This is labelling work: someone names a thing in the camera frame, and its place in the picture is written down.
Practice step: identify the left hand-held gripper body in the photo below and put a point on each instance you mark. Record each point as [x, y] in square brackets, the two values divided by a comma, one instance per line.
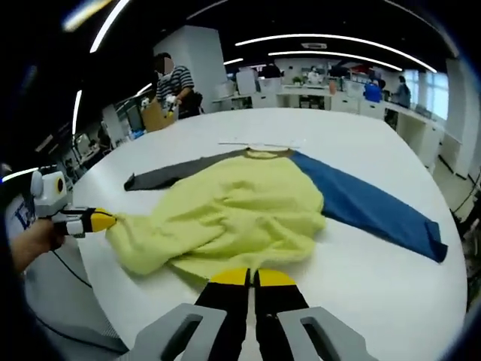
[49, 195]

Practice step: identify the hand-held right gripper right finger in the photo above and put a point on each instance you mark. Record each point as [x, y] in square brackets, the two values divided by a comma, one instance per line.
[330, 334]

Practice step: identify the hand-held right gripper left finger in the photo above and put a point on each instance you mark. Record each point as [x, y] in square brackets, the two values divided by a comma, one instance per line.
[176, 331]

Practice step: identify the yellow grey blue garment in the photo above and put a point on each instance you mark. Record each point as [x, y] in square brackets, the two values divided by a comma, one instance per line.
[244, 210]

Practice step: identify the person's left hand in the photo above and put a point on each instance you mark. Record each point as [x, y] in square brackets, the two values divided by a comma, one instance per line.
[49, 237]

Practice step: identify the person's white shirt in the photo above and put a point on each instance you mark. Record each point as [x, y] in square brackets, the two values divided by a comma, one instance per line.
[56, 301]

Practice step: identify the brown cardboard box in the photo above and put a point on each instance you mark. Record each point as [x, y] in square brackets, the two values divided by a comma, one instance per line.
[156, 116]

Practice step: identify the white counter cabinets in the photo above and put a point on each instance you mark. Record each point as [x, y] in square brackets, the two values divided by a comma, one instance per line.
[338, 101]

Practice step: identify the short white ceiling light strip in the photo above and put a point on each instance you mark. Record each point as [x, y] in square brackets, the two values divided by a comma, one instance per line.
[319, 52]

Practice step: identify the long white ceiling light strip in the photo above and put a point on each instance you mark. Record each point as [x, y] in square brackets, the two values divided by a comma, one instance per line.
[330, 36]

